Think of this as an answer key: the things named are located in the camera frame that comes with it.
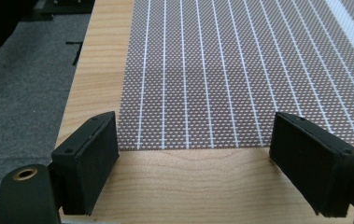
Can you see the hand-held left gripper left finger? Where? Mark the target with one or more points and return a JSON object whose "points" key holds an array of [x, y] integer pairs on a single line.
{"points": [[86, 165]]}

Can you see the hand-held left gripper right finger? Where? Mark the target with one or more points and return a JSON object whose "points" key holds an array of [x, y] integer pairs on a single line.
{"points": [[313, 161]]}

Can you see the grey carpet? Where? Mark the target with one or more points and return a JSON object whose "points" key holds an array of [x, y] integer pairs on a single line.
{"points": [[25, 93]]}

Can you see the brown woven striped placemat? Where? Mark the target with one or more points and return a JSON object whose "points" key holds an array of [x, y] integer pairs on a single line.
{"points": [[227, 71]]}

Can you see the dark metal stand base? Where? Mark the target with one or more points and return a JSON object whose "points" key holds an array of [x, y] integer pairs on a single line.
{"points": [[62, 7]]}

